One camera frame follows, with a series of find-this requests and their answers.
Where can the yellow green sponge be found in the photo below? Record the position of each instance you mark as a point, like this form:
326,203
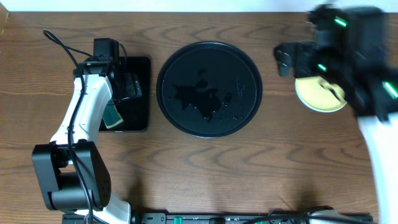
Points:
111,117

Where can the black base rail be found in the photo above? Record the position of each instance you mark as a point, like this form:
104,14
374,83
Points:
275,218

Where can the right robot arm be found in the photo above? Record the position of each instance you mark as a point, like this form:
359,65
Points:
350,50

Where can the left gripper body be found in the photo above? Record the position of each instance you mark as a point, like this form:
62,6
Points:
125,88

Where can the mint plate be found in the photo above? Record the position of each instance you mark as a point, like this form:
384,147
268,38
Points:
303,104

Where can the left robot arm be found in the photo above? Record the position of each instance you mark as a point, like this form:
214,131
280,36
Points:
71,173

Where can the round black tray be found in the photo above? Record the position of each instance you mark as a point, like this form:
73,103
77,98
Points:
209,89

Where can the yellow plastic plate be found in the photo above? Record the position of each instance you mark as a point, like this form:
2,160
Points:
319,84

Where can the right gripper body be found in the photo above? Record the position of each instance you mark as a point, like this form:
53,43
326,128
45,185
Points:
329,65

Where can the black rectangular tray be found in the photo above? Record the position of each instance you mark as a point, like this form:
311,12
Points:
135,112

